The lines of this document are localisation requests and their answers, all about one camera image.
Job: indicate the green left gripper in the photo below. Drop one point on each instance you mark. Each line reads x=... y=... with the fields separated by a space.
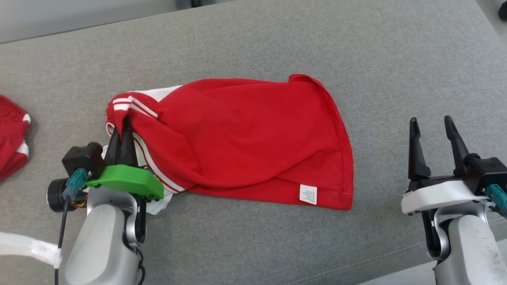
x=126 y=180

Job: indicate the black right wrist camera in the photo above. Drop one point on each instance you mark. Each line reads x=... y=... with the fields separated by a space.
x=489 y=170

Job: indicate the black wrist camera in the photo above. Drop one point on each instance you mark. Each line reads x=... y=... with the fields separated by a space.
x=489 y=170
x=83 y=158

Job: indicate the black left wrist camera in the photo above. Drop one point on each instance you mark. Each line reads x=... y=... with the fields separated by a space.
x=83 y=158

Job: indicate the grey fabric sofa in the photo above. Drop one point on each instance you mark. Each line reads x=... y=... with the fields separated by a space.
x=277 y=245

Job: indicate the red white striped jersey shirt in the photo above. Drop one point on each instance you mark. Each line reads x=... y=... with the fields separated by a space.
x=245 y=138

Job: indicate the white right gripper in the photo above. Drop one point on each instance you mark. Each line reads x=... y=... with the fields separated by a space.
x=439 y=196

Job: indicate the black round object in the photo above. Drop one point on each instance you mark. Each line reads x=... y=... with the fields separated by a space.
x=503 y=10

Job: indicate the red shorts with white trim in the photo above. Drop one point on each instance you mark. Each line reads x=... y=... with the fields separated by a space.
x=12 y=138

